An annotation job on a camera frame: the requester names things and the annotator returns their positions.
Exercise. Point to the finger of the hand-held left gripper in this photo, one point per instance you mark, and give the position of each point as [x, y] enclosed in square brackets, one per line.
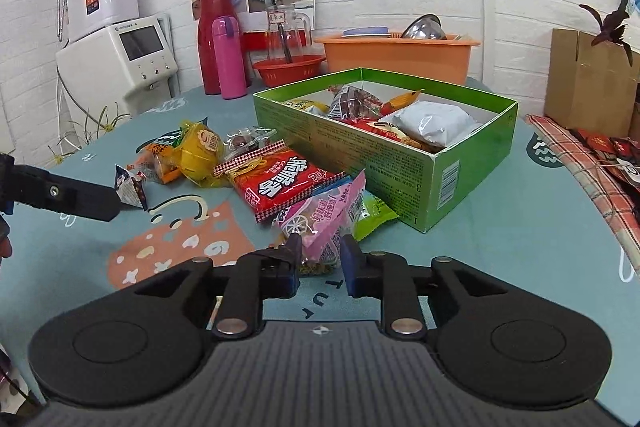
[70, 197]

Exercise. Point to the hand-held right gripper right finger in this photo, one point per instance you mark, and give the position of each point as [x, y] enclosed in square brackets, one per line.
[352, 269]

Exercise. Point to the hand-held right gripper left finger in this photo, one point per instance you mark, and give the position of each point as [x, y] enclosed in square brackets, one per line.
[290, 267]

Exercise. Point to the green snack packet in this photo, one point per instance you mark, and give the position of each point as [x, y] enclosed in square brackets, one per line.
[376, 214]

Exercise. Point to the dark triangular snack packet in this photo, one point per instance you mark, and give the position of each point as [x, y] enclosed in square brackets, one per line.
[131, 187]

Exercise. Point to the pink snack packet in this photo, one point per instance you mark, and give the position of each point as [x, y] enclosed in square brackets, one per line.
[325, 212]

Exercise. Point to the red noodle snack packet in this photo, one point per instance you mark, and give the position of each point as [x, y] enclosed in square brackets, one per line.
[280, 182]

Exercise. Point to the orange snack packet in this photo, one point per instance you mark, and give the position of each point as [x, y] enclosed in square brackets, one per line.
[160, 163]

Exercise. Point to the green cardboard box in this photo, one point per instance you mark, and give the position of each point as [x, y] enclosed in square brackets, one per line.
[380, 172]

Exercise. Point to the clear candy packet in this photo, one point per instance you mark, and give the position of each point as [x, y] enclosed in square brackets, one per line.
[245, 142]

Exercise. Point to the yellow snack packet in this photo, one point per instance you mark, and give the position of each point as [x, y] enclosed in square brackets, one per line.
[197, 152]

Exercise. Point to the silver snack packet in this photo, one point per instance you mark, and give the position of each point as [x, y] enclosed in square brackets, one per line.
[435, 124]

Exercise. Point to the person's left hand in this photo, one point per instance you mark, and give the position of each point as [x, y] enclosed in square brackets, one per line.
[5, 248]

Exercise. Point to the yellow flower plant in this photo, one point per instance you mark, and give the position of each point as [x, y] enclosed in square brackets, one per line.
[95, 127]

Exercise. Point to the white appliance with screen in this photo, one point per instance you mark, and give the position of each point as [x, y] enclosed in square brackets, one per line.
[115, 67]

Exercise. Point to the teal printed tablecloth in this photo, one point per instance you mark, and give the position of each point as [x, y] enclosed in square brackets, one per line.
[500, 232]

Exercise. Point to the red plastic basin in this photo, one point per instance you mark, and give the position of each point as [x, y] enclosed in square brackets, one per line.
[287, 72]

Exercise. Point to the red thermos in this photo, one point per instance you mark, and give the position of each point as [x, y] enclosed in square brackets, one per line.
[210, 47]

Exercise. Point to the pink bottle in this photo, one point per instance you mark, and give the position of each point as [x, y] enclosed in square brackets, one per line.
[230, 62]

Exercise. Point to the orange plastic basin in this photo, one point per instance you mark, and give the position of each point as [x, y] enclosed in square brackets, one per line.
[400, 59]

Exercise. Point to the dark spoon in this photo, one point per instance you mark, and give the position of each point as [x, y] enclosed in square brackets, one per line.
[287, 44]

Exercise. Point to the red box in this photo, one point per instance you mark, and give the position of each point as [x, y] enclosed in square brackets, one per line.
[255, 42]

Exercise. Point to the glass pitcher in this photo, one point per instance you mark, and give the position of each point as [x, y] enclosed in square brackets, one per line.
[295, 32]

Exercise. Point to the blue lid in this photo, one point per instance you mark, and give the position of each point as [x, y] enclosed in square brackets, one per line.
[365, 32]

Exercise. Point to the red plaid cloth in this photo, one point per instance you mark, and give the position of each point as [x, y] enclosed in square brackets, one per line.
[585, 177]

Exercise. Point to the steel bowl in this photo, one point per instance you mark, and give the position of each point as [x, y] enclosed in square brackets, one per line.
[425, 29]

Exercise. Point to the dark red gift packets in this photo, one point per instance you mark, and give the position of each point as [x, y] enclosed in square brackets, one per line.
[610, 152]

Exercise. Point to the large cardboard box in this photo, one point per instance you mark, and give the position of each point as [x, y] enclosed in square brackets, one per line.
[585, 87]

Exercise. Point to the dark purple plant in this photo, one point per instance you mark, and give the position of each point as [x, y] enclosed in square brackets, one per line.
[612, 29]

